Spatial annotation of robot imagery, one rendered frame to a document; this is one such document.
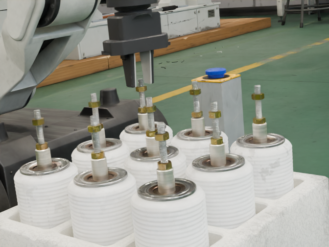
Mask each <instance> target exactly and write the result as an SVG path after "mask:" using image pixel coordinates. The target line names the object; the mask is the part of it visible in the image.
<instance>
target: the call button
mask: <svg viewBox="0 0 329 247"><path fill-rule="evenodd" d="M205 72H206V75H208V78H220V77H224V74H225V73H226V69H225V68H211V69H207V70H206V71H205Z"/></svg>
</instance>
